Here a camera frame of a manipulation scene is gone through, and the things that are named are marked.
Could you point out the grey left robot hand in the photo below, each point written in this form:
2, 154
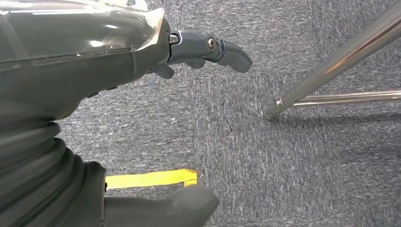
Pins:
78, 47

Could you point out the stainless steel workbench table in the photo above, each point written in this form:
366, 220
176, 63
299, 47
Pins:
344, 56

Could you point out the yellow floor tape square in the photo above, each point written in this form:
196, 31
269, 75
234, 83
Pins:
150, 178

